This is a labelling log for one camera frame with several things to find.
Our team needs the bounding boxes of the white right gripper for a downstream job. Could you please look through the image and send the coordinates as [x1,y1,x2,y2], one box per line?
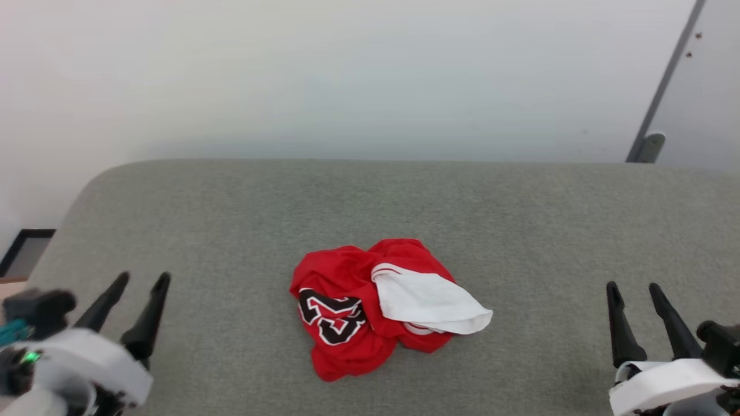
[606,281,740,416]

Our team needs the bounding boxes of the grey door stopper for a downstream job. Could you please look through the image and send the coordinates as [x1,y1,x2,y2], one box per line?
[636,132,667,164]

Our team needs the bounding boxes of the grey metal door strip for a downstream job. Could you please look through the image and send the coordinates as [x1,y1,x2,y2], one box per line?
[626,0,707,164]

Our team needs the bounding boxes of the black picture frame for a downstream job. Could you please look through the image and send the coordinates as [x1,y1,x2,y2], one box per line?
[0,229,57,280]

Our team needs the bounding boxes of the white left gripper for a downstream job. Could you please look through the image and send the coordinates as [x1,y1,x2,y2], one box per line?
[0,271,172,416]

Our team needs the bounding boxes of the light grey door panel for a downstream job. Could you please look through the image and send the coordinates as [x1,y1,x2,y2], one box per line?
[646,0,740,172]

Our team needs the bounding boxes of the red basketball jersey white sleeves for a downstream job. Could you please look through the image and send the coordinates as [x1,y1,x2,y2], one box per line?
[289,238,494,383]

